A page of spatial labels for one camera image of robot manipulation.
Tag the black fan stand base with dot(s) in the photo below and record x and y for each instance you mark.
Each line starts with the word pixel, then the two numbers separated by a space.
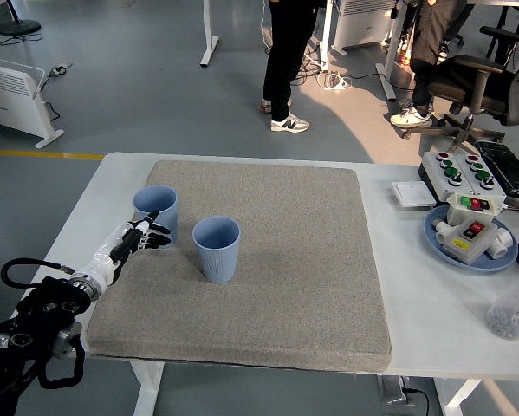
pixel 18 28

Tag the grey red-button switch box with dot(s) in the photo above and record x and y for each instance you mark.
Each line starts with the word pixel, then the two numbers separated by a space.
pixel 471 251

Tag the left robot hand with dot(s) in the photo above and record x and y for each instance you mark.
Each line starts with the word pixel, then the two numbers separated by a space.
pixel 107 255

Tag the grey box under table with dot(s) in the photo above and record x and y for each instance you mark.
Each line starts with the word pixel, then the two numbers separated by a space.
pixel 391 390

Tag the white push-button control box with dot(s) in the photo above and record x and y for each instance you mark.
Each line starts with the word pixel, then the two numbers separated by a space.
pixel 436 173
pixel 467 167

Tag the grey floor power strip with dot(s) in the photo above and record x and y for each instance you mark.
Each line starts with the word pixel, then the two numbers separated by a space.
pixel 60 69

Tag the grey-brown mat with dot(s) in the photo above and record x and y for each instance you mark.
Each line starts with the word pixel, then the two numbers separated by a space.
pixel 285 260

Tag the black office chair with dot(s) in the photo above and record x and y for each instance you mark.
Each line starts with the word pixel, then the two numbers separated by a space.
pixel 493 95

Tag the white table leg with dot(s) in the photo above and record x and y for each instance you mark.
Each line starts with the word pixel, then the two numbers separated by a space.
pixel 456 398
pixel 148 390

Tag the person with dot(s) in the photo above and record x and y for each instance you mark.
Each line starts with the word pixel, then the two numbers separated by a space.
pixel 285 52
pixel 436 34

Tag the black wrapped flat object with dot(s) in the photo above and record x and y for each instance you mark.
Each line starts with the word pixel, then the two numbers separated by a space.
pixel 510 169

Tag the blue plate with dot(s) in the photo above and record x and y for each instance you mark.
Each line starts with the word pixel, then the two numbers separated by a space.
pixel 484 265

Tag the clear bottle with red cap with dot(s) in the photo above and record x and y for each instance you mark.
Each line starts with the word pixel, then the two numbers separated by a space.
pixel 510 307

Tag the white wall switch plate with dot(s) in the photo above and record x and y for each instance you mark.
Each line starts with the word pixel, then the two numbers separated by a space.
pixel 413 194

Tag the white desk leg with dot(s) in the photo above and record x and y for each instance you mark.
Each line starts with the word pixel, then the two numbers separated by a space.
pixel 209 43
pixel 326 34
pixel 389 56

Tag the white green-red switch box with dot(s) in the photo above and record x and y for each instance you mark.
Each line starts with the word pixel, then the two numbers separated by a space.
pixel 458 212

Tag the light blue ribbed cup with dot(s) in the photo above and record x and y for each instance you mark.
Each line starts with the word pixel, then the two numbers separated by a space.
pixel 218 260
pixel 166 208

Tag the white panel heater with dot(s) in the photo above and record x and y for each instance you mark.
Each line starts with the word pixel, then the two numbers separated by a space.
pixel 8 99
pixel 358 26

